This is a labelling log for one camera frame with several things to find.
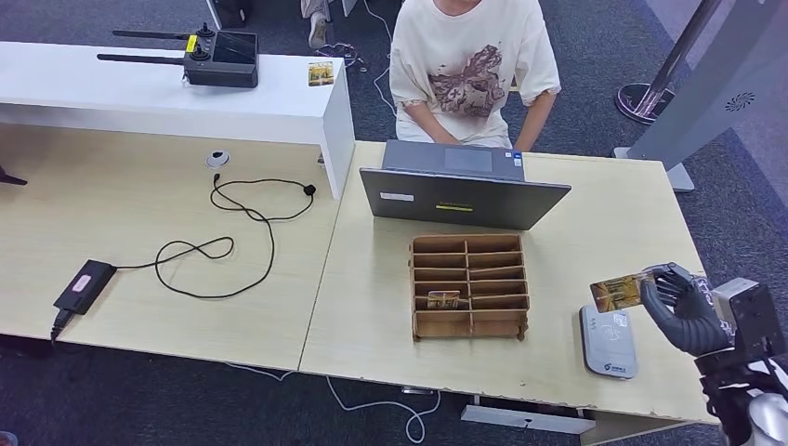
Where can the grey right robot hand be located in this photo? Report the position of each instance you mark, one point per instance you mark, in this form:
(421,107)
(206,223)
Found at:
(683,320)

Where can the brown gold ID card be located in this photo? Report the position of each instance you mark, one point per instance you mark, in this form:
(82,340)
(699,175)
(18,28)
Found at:
(618,293)

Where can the wooden card organizer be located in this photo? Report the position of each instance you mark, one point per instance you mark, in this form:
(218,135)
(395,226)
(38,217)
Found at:
(443,323)

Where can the autumn tree room key card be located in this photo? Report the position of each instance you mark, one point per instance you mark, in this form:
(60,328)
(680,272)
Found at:
(443,300)

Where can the person's left forearm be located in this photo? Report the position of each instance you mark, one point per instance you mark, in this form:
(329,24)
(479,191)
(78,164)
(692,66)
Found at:
(534,120)

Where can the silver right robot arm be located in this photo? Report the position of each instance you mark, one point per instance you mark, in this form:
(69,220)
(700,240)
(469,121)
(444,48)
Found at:
(769,418)

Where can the person's right forearm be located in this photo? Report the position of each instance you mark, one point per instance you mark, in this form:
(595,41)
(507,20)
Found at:
(428,123)

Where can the grey card reader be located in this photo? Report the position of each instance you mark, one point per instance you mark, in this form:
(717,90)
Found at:
(608,344)

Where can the person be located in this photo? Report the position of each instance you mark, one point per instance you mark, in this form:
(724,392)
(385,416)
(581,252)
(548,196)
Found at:
(468,55)

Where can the autumn tree picture card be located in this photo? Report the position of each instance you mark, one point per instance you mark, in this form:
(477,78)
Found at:
(321,74)

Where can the person's foot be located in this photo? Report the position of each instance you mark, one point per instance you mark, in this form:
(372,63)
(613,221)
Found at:
(316,31)

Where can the white desk foot plate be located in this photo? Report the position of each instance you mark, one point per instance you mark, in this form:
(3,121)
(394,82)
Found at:
(523,421)

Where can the grey kiosk stand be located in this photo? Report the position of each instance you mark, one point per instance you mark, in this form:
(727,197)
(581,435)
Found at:
(708,92)

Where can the grey laptop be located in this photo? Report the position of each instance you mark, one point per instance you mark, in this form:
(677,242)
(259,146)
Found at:
(455,197)

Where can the black remote controller with antennas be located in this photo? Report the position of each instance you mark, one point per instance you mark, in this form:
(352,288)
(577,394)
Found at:
(221,68)

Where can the black box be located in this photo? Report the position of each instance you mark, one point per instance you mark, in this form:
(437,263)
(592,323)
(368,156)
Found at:
(231,9)

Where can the white desk riser shelf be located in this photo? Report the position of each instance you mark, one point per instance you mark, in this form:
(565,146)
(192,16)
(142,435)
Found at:
(154,101)

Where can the black power adapter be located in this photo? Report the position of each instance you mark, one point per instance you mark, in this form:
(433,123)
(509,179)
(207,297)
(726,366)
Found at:
(84,288)

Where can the black stand foot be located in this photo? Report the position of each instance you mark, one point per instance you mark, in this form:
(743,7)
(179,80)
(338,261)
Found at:
(9,180)

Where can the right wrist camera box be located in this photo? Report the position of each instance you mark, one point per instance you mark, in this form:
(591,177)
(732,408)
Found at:
(748,314)

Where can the metal stanchion post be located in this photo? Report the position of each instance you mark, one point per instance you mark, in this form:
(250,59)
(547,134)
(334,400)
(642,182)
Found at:
(643,101)

